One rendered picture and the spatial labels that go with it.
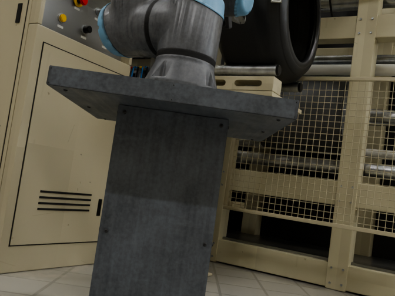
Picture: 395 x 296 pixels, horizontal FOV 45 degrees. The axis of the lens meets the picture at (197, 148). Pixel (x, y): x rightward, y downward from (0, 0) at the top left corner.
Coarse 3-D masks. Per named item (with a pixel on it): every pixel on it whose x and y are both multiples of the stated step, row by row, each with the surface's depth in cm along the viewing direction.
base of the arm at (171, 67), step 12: (168, 48) 115; (156, 60) 117; (168, 60) 114; (180, 60) 113; (192, 60) 113; (204, 60) 115; (156, 72) 114; (168, 72) 112; (180, 72) 112; (192, 72) 112; (204, 72) 114; (192, 84) 111; (204, 84) 113
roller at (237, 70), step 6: (216, 66) 203; (222, 66) 202; (228, 66) 200; (234, 66) 199; (240, 66) 198; (246, 66) 196; (252, 66) 195; (258, 66) 194; (264, 66) 192; (270, 66) 191; (276, 66) 190; (216, 72) 203; (222, 72) 202; (228, 72) 200; (234, 72) 199; (240, 72) 198; (246, 72) 196; (252, 72) 195; (258, 72) 194; (264, 72) 192; (270, 72) 191; (276, 72) 190
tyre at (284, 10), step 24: (264, 0) 182; (288, 0) 186; (312, 0) 225; (240, 24) 189; (264, 24) 184; (288, 24) 188; (312, 24) 228; (240, 48) 194; (264, 48) 189; (288, 48) 191; (312, 48) 219; (288, 72) 199
